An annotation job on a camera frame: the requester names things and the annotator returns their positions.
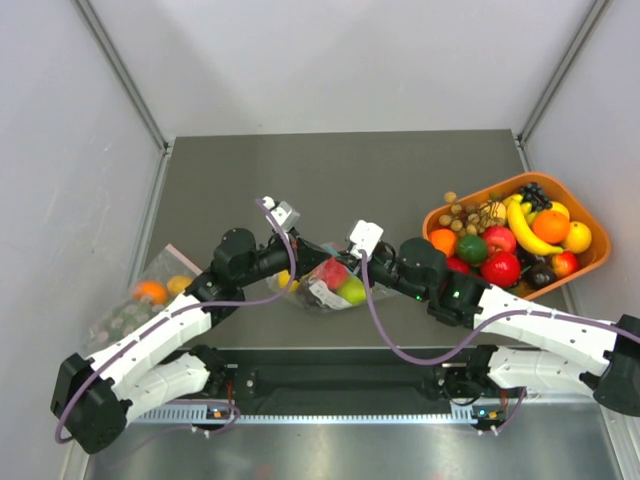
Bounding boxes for fake dark plum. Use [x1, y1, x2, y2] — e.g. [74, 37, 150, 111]
[524, 264, 557, 290]

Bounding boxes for fake orange left in bin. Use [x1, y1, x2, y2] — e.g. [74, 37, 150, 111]
[428, 228, 458, 258]

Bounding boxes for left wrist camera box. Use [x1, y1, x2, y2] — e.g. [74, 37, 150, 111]
[261, 196, 300, 232]

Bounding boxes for fake brown longan bunch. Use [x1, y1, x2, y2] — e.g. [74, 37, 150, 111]
[438, 192, 507, 237]

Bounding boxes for fake red apple top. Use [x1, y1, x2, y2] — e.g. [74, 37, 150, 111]
[481, 226, 517, 255]

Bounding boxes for clear zip bag pink seal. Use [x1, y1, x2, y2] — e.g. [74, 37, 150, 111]
[80, 244, 202, 356]

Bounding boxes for fake big red apple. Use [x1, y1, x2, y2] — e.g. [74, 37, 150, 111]
[480, 251, 521, 288]

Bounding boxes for fake green pear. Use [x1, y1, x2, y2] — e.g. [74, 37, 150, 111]
[336, 276, 366, 306]

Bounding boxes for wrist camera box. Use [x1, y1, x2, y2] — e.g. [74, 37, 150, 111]
[347, 220, 384, 260]
[261, 196, 300, 232]

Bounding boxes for fake dark grapes in bag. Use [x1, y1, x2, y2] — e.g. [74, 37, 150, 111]
[295, 287, 332, 313]

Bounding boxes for fake orange in pink bag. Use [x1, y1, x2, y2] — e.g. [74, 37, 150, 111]
[131, 280, 169, 305]

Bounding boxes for fake large orange in bin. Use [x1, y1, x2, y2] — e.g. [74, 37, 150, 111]
[532, 210, 570, 244]

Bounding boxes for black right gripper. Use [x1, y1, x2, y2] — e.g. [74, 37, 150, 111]
[337, 248, 431, 303]

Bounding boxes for fake yellow lemon in bin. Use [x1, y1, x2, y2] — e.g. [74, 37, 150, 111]
[561, 221, 592, 254]

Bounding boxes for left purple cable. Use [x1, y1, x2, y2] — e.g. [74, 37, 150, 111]
[53, 197, 299, 445]

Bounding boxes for fake green lime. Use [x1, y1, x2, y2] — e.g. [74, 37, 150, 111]
[455, 235, 489, 266]

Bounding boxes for orange plastic fruit bin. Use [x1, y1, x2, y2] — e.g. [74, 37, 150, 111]
[422, 172, 611, 300]

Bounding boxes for fake yellow lemon in bag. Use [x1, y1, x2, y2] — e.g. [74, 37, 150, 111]
[276, 270, 299, 293]

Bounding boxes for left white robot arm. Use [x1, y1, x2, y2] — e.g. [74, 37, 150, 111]
[51, 228, 330, 454]

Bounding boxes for fake dark grapes in bin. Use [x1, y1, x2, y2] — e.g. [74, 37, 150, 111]
[519, 182, 552, 212]

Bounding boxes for clear zip bag blue seal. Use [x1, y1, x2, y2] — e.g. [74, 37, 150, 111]
[283, 240, 367, 314]

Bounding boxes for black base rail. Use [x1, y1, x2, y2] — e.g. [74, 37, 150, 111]
[221, 348, 480, 417]

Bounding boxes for fake red apple in bag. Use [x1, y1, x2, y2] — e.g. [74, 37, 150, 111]
[314, 257, 350, 291]

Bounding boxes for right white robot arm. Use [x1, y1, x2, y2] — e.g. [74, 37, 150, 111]
[350, 237, 639, 417]

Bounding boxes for fake small red peach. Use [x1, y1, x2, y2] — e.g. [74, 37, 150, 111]
[550, 251, 581, 279]

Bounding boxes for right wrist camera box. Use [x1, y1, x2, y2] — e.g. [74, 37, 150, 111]
[347, 220, 384, 260]

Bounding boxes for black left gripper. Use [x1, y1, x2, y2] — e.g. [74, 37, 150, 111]
[236, 227, 330, 287]

